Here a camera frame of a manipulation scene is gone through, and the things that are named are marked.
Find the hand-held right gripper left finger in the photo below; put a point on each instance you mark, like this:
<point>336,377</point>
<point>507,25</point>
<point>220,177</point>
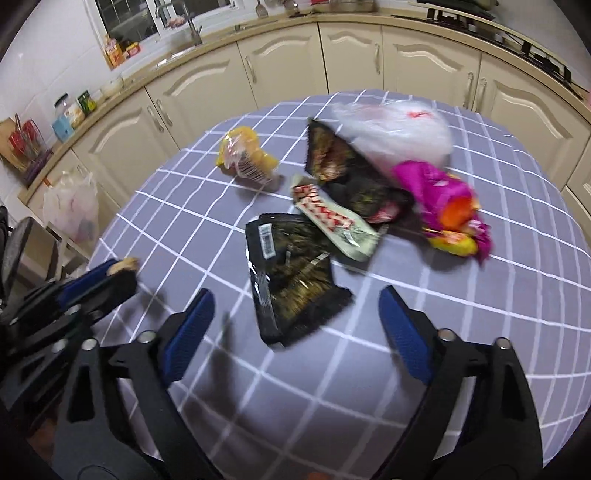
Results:
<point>191,332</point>

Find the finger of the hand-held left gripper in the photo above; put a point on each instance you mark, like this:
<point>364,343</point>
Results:
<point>85,281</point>
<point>117,286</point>

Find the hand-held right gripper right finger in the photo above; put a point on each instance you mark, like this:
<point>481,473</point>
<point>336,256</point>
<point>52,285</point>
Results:
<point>406,337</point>

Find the tan food scrap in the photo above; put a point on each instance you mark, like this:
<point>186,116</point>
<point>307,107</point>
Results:
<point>123,265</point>

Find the black gold snack packet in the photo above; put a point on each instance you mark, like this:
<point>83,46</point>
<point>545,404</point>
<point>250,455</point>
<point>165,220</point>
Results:
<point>337,157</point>
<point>295,281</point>

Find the white snack wrapper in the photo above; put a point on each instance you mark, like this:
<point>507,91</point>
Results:
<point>337,221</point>

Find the purple candy wrapper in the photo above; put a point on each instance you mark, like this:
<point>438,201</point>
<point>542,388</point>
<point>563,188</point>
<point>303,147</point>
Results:
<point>429,184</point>

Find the yellow snack wrapper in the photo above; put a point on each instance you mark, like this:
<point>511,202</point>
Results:
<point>249,157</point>

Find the white plastic bag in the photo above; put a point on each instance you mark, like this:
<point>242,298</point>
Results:
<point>401,134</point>

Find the purple checked tablecloth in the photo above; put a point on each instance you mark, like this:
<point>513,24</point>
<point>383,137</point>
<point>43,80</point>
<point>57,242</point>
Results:
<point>461,323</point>

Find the black folding chair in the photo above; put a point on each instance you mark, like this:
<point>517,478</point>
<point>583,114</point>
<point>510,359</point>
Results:
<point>16,254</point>

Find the hanging plastic bag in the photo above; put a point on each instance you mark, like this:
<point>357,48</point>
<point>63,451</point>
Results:
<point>71,207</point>

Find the red purple utensil rack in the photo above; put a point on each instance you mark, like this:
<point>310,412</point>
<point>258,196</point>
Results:
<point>30,147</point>

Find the blue carton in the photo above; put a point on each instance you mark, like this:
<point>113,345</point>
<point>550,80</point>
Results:
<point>62,129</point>

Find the jar with black lid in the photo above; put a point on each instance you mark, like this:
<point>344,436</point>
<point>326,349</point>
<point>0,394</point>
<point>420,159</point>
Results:
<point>69,110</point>

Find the stack of white bowls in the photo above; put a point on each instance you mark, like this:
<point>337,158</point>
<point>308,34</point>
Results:
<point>111,87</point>

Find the small red box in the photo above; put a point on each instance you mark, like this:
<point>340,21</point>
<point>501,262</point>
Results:
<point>132,49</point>

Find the steel double sink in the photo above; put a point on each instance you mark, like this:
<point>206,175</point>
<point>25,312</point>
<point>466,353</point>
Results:
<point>178,56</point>

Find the steel faucet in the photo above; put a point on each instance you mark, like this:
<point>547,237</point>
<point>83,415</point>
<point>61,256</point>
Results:
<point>194,27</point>

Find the sliding window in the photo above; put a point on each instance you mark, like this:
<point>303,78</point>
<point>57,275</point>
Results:
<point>138,14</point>

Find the cream base cabinets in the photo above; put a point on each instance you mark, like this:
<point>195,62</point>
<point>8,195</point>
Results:
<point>286,60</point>

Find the steel spatula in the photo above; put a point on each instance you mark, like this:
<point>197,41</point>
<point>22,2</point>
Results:
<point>262,9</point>

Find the black gas stove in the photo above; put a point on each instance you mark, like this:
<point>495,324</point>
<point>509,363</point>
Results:
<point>508,37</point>

